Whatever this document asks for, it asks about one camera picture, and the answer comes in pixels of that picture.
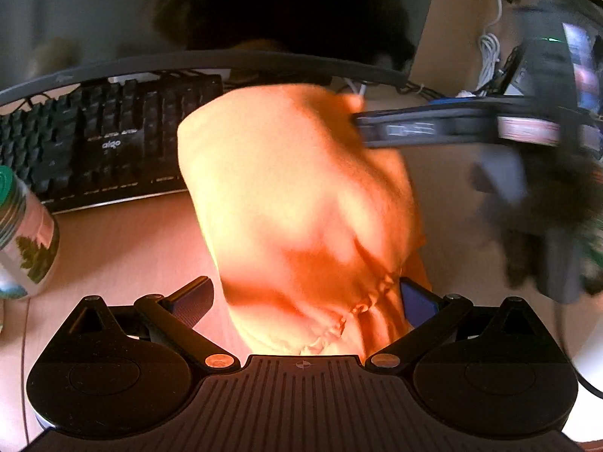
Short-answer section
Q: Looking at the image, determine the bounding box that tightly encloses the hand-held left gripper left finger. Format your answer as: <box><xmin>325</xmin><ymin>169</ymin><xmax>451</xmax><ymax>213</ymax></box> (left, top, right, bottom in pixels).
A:
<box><xmin>57</xmin><ymin>275</ymin><xmax>242</xmax><ymax>376</ymax></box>

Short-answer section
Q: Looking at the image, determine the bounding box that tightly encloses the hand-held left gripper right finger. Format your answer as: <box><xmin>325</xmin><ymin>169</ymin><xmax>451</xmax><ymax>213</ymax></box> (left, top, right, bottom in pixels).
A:
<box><xmin>365</xmin><ymin>277</ymin><xmax>559</xmax><ymax>377</ymax></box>

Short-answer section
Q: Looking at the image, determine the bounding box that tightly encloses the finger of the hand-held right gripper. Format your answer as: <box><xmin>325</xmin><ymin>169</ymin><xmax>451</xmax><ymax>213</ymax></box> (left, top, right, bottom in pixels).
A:
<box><xmin>352</xmin><ymin>96</ymin><xmax>501</xmax><ymax>150</ymax></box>

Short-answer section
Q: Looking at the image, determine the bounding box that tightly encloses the orange fleece garment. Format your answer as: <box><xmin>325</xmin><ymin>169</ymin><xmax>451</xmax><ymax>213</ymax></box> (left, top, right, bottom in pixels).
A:
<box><xmin>176</xmin><ymin>82</ymin><xmax>432</xmax><ymax>357</ymax></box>

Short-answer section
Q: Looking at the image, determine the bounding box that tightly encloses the white computer case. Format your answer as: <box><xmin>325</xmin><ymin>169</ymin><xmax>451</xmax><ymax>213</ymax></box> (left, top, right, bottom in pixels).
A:
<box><xmin>542</xmin><ymin>0</ymin><xmax>603</xmax><ymax>121</ymax></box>

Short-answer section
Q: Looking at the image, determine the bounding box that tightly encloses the green lidded jar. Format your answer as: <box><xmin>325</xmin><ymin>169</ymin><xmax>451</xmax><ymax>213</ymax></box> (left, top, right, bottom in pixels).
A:
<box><xmin>0</xmin><ymin>166</ymin><xmax>61</xmax><ymax>301</ymax></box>

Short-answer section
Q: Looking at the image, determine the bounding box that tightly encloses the black mechanical keyboard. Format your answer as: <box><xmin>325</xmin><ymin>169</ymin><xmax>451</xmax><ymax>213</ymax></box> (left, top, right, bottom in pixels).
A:
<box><xmin>0</xmin><ymin>73</ymin><xmax>226</xmax><ymax>215</ymax></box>

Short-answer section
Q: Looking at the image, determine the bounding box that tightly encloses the curved black computer monitor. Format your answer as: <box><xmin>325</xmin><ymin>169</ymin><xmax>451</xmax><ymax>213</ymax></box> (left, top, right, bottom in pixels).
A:
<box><xmin>0</xmin><ymin>0</ymin><xmax>444</xmax><ymax>105</ymax></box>

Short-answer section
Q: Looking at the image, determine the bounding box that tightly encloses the black computer cable bundle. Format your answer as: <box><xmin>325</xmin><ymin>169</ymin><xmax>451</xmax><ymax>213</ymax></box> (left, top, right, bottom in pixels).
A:
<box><xmin>396</xmin><ymin>82</ymin><xmax>444</xmax><ymax>102</ymax></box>

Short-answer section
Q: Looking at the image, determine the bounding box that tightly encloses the white power cable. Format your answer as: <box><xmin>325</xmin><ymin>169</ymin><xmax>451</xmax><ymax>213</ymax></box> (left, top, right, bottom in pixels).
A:
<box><xmin>478</xmin><ymin>0</ymin><xmax>508</xmax><ymax>93</ymax></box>

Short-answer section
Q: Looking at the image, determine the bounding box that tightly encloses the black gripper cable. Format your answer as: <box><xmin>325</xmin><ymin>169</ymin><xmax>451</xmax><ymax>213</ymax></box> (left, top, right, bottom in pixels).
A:
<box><xmin>553</xmin><ymin>299</ymin><xmax>603</xmax><ymax>399</ymax></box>

